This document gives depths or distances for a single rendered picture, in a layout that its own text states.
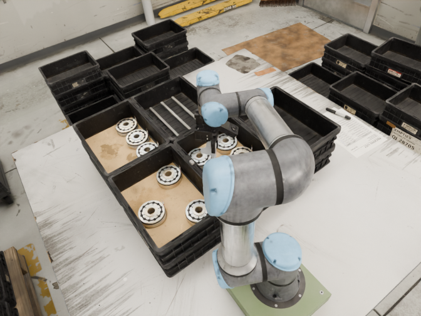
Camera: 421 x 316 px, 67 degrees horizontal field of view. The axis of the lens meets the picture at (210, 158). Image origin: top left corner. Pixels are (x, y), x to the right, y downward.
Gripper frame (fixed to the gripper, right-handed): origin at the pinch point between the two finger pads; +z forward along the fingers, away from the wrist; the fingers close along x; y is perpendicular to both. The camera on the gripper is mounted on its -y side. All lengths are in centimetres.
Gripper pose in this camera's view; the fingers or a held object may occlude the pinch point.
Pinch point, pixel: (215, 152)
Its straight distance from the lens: 126.0
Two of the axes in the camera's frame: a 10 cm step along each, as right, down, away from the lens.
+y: -9.9, -1.0, 1.3
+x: -1.6, 7.2, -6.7
